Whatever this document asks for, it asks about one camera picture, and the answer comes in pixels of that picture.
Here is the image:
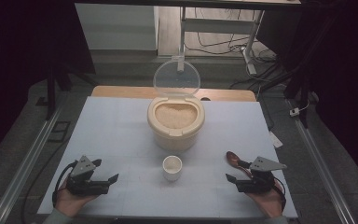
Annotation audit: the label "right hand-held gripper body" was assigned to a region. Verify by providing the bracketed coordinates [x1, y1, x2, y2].
[234, 156, 288, 194]

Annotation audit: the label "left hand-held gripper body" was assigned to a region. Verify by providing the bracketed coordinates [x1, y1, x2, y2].
[65, 155, 110, 197]

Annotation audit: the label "brown wooden spoon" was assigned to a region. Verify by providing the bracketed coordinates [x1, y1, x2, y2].
[226, 150, 254, 180]

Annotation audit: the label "white cup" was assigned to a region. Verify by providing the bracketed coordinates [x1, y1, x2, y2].
[162, 155, 184, 183]

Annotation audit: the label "cream rice container with lid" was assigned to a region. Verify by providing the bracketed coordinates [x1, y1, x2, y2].
[146, 55, 206, 154]

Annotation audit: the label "brown granules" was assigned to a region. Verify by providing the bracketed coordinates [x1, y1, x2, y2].
[154, 103, 198, 130]

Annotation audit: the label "person's left hand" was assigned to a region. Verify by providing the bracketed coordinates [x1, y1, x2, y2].
[54, 179, 98, 218]

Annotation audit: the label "person's right hand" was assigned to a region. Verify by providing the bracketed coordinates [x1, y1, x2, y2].
[244, 181, 286, 219]

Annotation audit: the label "white paper tag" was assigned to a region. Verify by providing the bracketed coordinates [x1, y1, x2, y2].
[268, 131, 284, 149]

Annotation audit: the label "white table cover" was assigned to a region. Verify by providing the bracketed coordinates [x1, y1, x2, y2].
[36, 95, 298, 219]

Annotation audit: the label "black metal stand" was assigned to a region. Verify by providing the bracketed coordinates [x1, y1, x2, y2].
[282, 69, 319, 129]
[35, 60, 98, 121]

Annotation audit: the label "white cabinet panel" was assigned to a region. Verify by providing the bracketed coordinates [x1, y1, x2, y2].
[74, 3, 158, 51]

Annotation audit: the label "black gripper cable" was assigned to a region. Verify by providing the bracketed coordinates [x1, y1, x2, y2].
[51, 160, 79, 208]
[272, 176, 287, 213]

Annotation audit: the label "aluminium rail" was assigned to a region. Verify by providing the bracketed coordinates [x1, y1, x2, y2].
[0, 105, 63, 224]
[293, 119, 357, 224]

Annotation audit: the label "black floor cables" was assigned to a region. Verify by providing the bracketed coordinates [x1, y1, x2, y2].
[185, 8, 279, 91]

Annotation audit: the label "white desk frame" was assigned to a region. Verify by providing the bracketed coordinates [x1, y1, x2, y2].
[177, 6, 266, 76]

